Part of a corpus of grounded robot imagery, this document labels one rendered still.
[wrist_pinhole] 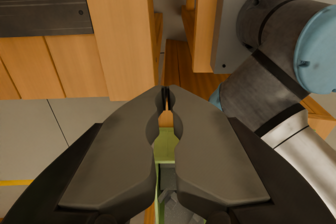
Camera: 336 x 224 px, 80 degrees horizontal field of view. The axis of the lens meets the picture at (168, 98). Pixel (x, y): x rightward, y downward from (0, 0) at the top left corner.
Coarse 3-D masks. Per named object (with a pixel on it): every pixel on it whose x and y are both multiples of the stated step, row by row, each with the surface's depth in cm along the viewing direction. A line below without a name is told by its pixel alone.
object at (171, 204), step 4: (172, 196) 77; (176, 196) 77; (168, 200) 79; (172, 200) 79; (176, 200) 76; (168, 204) 78; (172, 204) 78; (172, 208) 78; (192, 216) 75; (196, 216) 73; (200, 216) 73; (192, 220) 75; (196, 220) 74
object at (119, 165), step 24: (144, 96) 11; (120, 120) 9; (144, 120) 9; (96, 144) 8; (120, 144) 8; (144, 144) 8; (96, 168) 7; (120, 168) 7; (144, 168) 7; (72, 192) 6; (96, 192) 6; (120, 192) 6; (144, 192) 7; (120, 216) 7
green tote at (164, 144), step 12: (168, 132) 77; (156, 144) 72; (168, 144) 72; (156, 156) 67; (168, 156) 67; (156, 168) 74; (156, 180) 74; (156, 192) 74; (156, 204) 78; (156, 216) 83
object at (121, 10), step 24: (96, 0) 46; (120, 0) 46; (144, 0) 46; (96, 24) 48; (120, 24) 48; (144, 24) 48; (120, 48) 52; (144, 48) 51; (120, 72) 55; (144, 72) 55; (120, 96) 59
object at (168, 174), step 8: (168, 168) 83; (160, 176) 82; (168, 176) 81; (160, 184) 80; (168, 184) 80; (168, 192) 82; (176, 192) 82; (168, 208) 79; (176, 208) 79; (184, 208) 79; (168, 216) 78; (176, 216) 78; (184, 216) 78
